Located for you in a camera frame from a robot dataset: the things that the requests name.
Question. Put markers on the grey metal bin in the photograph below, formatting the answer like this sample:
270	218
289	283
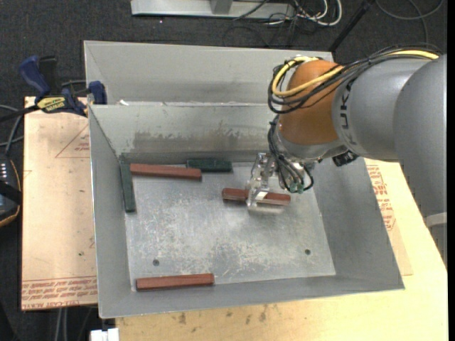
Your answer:
227	233

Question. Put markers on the brown cardboard board, red print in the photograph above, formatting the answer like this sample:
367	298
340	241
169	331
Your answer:
57	197

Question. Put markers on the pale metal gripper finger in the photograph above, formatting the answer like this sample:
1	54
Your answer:
259	201
251	190

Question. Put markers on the red-brown block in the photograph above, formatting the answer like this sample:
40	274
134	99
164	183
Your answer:
275	197
174	282
165	171

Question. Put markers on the dark green flat block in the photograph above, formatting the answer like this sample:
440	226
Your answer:
128	188
209	165

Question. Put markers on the black cylinder on white bracket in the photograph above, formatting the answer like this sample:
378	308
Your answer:
344	158

